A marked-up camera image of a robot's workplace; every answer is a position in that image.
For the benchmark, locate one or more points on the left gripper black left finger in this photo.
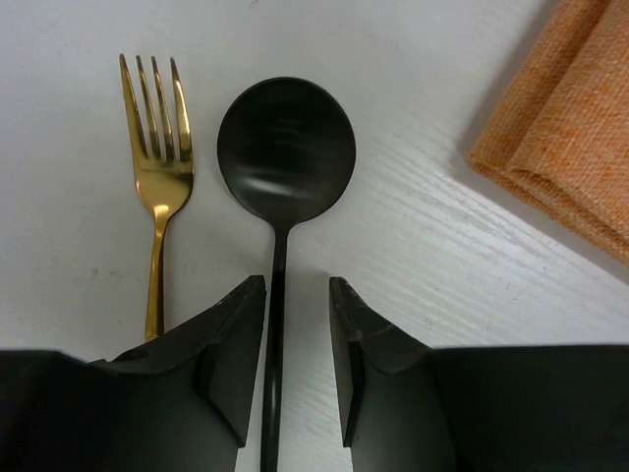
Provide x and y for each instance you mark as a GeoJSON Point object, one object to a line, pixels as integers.
{"type": "Point", "coordinates": [181, 402]}

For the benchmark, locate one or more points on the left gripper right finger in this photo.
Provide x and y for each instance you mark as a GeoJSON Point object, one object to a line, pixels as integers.
{"type": "Point", "coordinates": [405, 406]}

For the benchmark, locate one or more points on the black slotted spoon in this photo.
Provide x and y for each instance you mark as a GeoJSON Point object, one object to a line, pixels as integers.
{"type": "Point", "coordinates": [286, 150]}

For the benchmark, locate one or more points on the orange cloth placemat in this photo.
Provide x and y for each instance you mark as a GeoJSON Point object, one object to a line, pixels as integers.
{"type": "Point", "coordinates": [558, 137]}

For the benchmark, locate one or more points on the gold fork black handle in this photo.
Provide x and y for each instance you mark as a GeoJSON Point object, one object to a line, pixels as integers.
{"type": "Point", "coordinates": [163, 161]}

